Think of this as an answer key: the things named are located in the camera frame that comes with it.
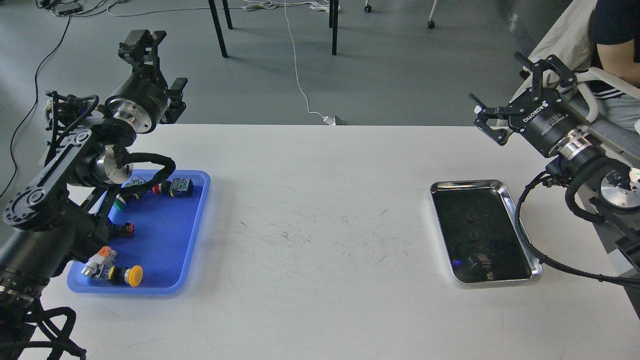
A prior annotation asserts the silver metal tray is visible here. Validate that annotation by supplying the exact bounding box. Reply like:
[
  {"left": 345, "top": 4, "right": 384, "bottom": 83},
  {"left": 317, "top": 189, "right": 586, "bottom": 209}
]
[{"left": 429, "top": 178, "right": 544, "bottom": 288}]

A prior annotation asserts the seated person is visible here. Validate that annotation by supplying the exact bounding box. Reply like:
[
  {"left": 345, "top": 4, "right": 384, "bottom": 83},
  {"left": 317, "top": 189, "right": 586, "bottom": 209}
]
[{"left": 588, "top": 0, "right": 640, "bottom": 133}]

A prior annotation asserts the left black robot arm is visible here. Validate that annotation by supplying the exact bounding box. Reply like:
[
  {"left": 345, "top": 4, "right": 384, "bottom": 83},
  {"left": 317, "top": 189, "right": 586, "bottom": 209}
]
[{"left": 0, "top": 29, "right": 188, "bottom": 360}]

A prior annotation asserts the black push button switch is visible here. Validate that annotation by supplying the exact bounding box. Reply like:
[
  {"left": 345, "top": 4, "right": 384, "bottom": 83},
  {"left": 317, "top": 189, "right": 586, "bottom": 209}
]
[{"left": 110, "top": 222, "right": 135, "bottom": 239}]

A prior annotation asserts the white floor cable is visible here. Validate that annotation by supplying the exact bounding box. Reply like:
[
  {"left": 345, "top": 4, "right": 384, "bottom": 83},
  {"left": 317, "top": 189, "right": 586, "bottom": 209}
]
[{"left": 107, "top": 0, "right": 343, "bottom": 121}]

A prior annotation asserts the black power strip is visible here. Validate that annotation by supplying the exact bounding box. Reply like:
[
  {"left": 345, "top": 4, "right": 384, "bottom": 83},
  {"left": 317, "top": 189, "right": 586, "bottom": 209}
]
[{"left": 52, "top": 0, "right": 83, "bottom": 17}]

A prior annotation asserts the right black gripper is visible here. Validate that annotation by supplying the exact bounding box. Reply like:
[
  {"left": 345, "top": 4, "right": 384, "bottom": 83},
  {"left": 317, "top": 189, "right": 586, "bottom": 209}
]
[{"left": 468, "top": 51, "right": 588, "bottom": 157}]

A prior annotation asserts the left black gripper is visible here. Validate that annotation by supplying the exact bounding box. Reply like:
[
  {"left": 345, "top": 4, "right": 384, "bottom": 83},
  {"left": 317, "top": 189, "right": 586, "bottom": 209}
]
[{"left": 105, "top": 29, "right": 188, "bottom": 133}]

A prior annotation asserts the green push button switch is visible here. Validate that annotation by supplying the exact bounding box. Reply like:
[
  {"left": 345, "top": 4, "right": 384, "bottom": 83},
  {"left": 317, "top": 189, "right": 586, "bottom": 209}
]
[{"left": 113, "top": 176, "right": 149, "bottom": 210}]

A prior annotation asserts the beige jacket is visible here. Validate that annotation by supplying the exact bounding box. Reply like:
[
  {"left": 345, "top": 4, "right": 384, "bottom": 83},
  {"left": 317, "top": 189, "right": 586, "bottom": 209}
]
[{"left": 528, "top": 0, "right": 597, "bottom": 73}]

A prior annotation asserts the yellow push button switch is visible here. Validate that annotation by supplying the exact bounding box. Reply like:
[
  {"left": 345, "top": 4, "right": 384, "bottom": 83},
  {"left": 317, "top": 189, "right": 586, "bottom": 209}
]
[{"left": 106, "top": 265, "right": 144, "bottom": 288}]

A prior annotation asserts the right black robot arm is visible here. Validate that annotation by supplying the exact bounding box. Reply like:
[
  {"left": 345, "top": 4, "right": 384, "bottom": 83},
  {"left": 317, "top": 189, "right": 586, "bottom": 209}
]
[{"left": 470, "top": 52, "right": 639, "bottom": 289}]

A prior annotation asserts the black floor cable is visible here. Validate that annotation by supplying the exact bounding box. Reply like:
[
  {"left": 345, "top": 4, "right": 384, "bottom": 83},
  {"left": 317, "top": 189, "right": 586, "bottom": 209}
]
[{"left": 0, "top": 15, "right": 73, "bottom": 200}]

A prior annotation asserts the white power adapter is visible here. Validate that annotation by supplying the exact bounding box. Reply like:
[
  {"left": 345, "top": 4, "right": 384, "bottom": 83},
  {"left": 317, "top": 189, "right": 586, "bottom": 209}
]
[{"left": 322, "top": 115, "right": 346, "bottom": 126}]

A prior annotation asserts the red push button switch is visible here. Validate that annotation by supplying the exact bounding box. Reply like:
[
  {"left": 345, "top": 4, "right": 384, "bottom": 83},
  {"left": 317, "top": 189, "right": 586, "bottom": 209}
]
[{"left": 151, "top": 177, "right": 194, "bottom": 198}]

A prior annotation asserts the blue plastic tray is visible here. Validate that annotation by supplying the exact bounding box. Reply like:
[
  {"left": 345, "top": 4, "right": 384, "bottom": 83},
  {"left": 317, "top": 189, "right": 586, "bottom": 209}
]
[{"left": 66, "top": 170, "right": 211, "bottom": 296}]

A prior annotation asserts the orange grey switch block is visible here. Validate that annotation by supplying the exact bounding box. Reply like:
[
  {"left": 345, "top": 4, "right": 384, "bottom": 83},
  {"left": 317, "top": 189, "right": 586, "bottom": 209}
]
[{"left": 80, "top": 246, "right": 118, "bottom": 281}]

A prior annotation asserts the black table leg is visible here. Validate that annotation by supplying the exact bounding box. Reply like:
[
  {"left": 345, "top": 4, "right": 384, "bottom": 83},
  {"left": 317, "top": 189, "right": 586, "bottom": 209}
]
[
  {"left": 207, "top": 0, "right": 229, "bottom": 59},
  {"left": 222, "top": 0, "right": 234, "bottom": 30},
  {"left": 328, "top": 0, "right": 339, "bottom": 56}
]

